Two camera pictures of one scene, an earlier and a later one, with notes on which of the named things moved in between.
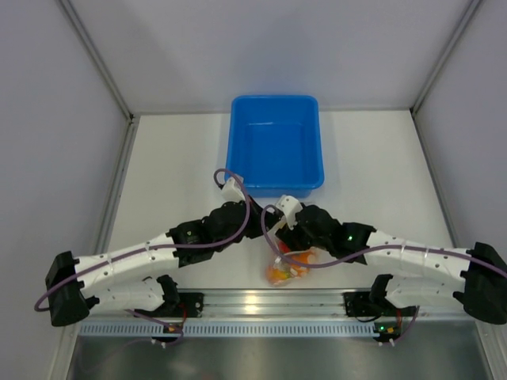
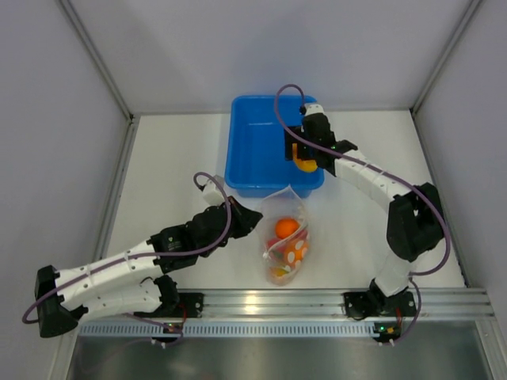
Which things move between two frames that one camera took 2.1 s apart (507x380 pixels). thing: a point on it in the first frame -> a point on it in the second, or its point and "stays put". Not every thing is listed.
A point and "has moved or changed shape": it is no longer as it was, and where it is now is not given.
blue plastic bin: (275, 143) stays put
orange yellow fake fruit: (273, 273) stays put
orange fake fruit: (302, 257) has moved or changed shape
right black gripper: (291, 237) -> (291, 139)
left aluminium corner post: (131, 118) stays put
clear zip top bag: (287, 265) has moved or changed shape
